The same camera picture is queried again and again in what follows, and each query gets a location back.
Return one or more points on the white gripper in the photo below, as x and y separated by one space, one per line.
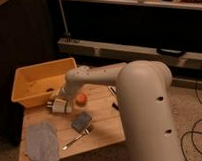
59 106

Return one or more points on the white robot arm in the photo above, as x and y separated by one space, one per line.
142 96

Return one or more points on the yellow plastic tray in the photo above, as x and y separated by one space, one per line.
34 85

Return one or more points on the blue sponge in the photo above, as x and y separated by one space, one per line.
81 122

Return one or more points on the metal fork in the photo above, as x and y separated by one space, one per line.
87 131

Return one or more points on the grey cloth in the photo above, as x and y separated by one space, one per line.
42 142

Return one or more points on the wooden table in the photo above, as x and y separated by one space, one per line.
107 128

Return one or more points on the wooden scrub brush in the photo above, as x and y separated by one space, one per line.
114 105

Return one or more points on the dish brush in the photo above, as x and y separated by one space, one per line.
111 89

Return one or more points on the black remote on shelf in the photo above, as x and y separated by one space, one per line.
170 53

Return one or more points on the wooden shelf unit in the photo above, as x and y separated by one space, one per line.
130 30

